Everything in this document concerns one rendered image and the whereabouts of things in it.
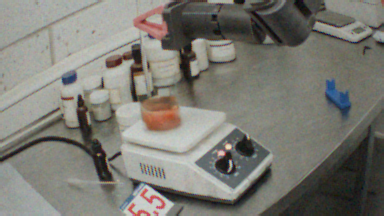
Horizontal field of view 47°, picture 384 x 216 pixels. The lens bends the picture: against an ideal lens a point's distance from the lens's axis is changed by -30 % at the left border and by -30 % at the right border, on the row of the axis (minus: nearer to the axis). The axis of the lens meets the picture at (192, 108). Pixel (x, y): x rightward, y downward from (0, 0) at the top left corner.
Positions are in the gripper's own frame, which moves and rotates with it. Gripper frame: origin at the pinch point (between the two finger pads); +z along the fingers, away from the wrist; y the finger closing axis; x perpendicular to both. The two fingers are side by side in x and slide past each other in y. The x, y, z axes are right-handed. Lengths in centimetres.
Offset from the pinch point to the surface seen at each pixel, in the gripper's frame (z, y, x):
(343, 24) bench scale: -13, -89, 22
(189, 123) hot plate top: -4.6, -2.2, 17.1
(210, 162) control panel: -10.5, 3.0, 20.1
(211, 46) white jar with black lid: 17, -49, 22
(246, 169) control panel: -14.7, 0.2, 22.4
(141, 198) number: -3.9, 12.2, 22.7
